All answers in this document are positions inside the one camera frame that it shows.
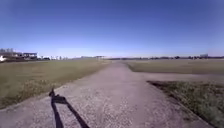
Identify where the grey gravel path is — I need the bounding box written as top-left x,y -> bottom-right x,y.
0,60 -> 224,128

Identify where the distant row of trees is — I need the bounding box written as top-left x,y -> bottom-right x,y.
109,55 -> 224,61

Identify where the dry grass field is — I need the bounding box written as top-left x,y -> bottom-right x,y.
146,79 -> 224,128
0,58 -> 113,110
122,58 -> 224,76

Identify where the building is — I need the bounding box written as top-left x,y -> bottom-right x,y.
0,48 -> 39,63

